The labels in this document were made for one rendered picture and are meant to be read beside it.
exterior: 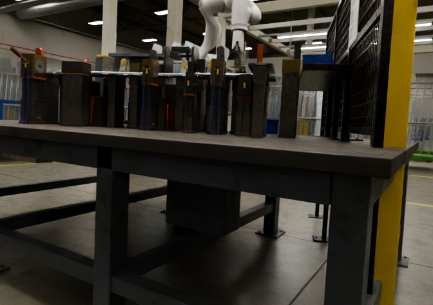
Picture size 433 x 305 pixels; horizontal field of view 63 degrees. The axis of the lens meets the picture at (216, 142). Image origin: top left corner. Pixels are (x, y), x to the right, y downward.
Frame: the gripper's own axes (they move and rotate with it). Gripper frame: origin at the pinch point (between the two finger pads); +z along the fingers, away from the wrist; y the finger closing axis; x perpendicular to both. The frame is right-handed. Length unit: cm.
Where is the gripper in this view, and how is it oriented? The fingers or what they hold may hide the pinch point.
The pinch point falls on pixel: (237, 62)
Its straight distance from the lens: 188.4
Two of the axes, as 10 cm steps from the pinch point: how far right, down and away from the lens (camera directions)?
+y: -2.0, 0.4, -9.8
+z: -0.5, 10.0, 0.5
